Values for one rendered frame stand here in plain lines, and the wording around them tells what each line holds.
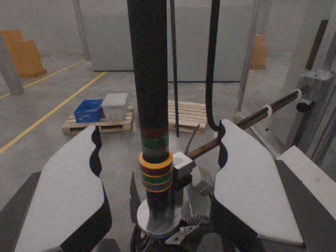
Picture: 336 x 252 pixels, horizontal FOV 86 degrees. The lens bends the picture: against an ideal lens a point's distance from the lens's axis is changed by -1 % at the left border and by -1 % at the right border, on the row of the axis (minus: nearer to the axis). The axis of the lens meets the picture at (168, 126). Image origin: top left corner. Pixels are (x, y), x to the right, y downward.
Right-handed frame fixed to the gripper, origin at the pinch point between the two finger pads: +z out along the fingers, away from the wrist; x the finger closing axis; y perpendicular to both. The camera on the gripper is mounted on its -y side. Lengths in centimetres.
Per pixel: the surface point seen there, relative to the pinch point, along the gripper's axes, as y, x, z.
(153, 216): 19.3, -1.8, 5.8
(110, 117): 144, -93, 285
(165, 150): 7.1, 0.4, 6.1
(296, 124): 31, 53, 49
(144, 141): 5.6, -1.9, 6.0
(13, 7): -105, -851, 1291
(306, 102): 18, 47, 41
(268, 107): 10.9, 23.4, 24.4
